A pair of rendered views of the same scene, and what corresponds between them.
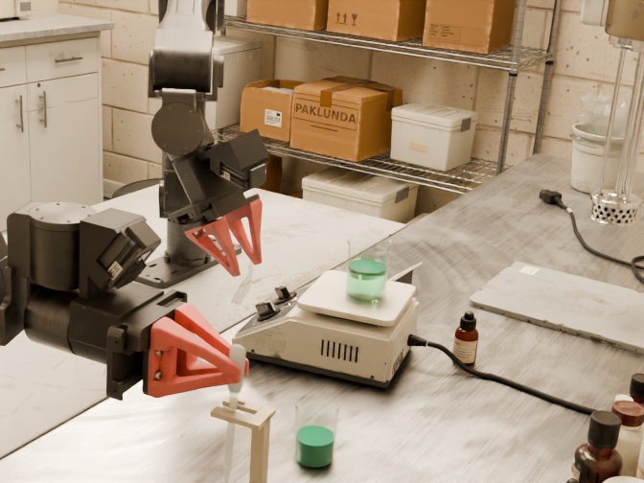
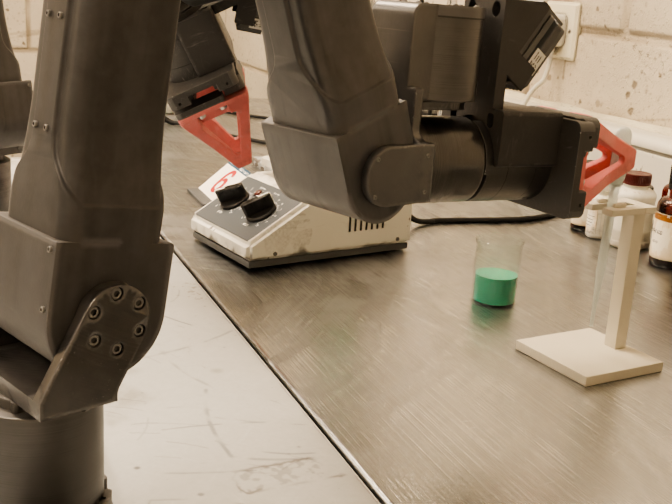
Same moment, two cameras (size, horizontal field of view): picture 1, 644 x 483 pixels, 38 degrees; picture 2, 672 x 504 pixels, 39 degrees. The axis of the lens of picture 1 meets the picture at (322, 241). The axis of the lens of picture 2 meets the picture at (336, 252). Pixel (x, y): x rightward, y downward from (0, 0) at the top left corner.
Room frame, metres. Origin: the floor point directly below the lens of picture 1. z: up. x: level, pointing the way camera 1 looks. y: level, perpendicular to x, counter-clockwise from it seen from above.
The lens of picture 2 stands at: (0.43, 0.75, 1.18)
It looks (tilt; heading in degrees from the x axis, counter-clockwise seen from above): 16 degrees down; 307
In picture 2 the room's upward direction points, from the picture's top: 4 degrees clockwise
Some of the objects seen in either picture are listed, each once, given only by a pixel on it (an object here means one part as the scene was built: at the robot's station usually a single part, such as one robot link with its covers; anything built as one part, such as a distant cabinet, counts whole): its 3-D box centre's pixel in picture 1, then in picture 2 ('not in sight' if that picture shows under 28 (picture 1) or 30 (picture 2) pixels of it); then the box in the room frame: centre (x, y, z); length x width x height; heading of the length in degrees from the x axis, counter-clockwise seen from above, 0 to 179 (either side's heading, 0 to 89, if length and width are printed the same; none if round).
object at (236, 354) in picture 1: (235, 370); (622, 157); (0.69, 0.06, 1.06); 0.01 x 0.01 x 0.04; 68
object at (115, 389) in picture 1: (124, 335); (503, 158); (0.74, 0.17, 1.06); 0.10 x 0.07 x 0.07; 158
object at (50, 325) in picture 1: (66, 311); (430, 150); (0.76, 0.22, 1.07); 0.07 x 0.06 x 0.07; 68
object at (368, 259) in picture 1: (368, 269); not in sight; (1.04, -0.06, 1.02); 0.06 x 0.05 x 0.08; 27
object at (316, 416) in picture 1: (315, 432); (496, 270); (0.82, -0.01, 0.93); 0.04 x 0.04 x 0.06
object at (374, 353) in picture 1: (334, 325); (311, 208); (1.06, -0.02, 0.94); 0.22 x 0.13 x 0.08; 72
